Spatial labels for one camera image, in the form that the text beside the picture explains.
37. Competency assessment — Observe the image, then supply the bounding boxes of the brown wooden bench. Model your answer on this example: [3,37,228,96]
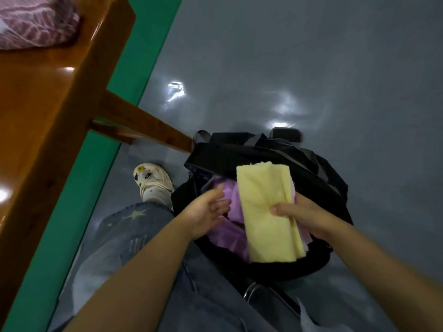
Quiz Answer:
[0,0,195,326]

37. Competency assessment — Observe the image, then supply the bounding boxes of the person's right hand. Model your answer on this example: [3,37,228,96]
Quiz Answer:
[269,193,343,241]

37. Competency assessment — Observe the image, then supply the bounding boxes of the person's grey trousers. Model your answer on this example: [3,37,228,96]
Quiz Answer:
[52,200,278,332]

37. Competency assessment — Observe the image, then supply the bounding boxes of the pale yellow towel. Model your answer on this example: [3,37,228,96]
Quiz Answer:
[236,161,308,264]

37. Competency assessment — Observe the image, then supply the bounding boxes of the person's right forearm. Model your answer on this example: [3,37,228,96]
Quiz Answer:
[322,218,443,332]

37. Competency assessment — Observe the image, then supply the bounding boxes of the person's left hand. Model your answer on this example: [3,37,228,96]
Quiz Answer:
[176,186,233,241]

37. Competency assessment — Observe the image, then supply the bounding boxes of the person's white shoe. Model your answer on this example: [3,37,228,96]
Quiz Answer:
[133,162,176,208]

